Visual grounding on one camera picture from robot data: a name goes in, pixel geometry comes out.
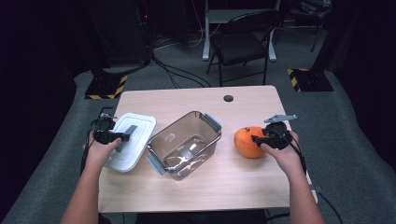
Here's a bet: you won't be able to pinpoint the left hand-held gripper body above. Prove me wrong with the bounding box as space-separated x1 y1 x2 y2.
92 112 122 145

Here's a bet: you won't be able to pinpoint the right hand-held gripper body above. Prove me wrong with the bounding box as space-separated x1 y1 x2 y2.
262 114 298 151

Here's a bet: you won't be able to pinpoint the orange plush mango toy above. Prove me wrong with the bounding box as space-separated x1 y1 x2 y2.
233 126 272 160

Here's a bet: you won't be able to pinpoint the white container lid grey handle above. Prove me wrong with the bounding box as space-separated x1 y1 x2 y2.
104 112 158 174

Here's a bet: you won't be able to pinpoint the clear plastic storage container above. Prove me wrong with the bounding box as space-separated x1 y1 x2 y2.
146 110 223 181

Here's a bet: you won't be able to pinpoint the person's left hand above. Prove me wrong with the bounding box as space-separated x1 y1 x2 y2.
83 130 123 171

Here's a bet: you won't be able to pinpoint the person's right hand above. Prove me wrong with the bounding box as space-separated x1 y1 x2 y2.
261 131 304 180

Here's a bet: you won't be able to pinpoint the black striped stand base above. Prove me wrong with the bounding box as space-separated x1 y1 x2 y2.
84 74 129 101
287 67 334 93

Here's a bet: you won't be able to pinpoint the person's dark clothing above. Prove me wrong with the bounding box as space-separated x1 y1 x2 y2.
134 208 269 224

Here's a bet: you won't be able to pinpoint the black folding chair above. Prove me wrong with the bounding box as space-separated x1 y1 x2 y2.
205 8 281 88

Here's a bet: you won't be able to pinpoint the dark chair with cloth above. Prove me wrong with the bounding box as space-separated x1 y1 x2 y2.
288 0 332 53

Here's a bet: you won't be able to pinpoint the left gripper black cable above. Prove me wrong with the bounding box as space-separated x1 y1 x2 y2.
79 119 101 175

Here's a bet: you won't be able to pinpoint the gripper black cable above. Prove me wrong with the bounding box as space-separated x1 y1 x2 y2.
79 119 101 175
274 129 308 175

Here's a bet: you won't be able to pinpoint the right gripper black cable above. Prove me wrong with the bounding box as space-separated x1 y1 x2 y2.
274 129 308 175

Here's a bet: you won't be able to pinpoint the black cable at bracket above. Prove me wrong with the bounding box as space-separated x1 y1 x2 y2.
317 191 344 224

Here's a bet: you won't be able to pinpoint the black floor cables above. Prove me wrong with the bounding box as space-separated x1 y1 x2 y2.
150 52 213 90

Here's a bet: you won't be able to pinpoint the white metal desk frame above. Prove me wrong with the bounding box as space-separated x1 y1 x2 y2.
202 0 281 63

